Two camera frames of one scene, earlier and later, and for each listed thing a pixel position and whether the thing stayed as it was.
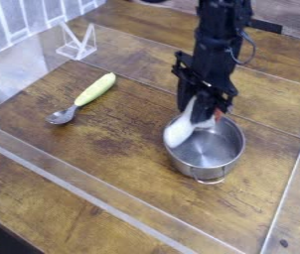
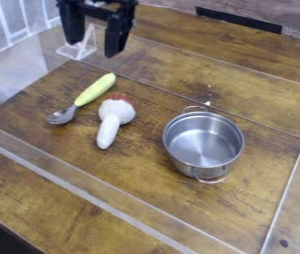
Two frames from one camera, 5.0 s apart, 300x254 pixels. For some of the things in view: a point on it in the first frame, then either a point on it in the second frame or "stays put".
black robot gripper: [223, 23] → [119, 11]
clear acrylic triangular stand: [77, 49] stays put
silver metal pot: [211, 150] stays put
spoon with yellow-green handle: [64, 116] stays put
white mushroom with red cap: [182, 127] → [116, 111]
